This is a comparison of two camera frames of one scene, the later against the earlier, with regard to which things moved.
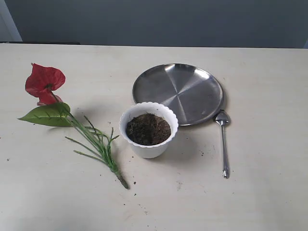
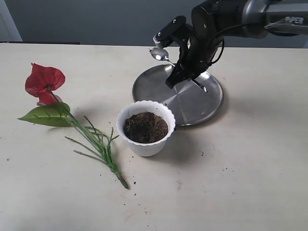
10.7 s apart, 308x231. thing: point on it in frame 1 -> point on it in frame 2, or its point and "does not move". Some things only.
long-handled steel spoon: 223,119 -> 161,54
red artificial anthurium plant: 42,81 does not move
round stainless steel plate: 195,93 does not move
